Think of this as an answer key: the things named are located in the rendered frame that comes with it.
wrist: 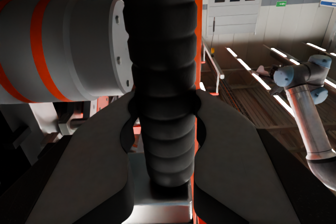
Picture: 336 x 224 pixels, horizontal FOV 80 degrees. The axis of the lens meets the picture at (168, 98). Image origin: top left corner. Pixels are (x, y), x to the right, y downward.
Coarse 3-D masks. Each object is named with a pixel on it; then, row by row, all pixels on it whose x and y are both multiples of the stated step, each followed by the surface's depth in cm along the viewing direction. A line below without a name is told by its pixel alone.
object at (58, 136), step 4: (52, 132) 34; (56, 132) 34; (48, 136) 33; (52, 136) 33; (56, 136) 33; (60, 136) 34; (44, 140) 32; (48, 140) 32; (52, 140) 32; (56, 140) 33; (44, 144) 32; (136, 144) 31; (132, 148) 31; (136, 148) 30
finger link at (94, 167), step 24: (96, 120) 9; (120, 120) 9; (72, 144) 8; (96, 144) 8; (120, 144) 8; (72, 168) 7; (96, 168) 7; (120, 168) 7; (48, 192) 6; (72, 192) 6; (96, 192) 6; (120, 192) 6; (48, 216) 6; (72, 216) 6; (96, 216) 6; (120, 216) 7
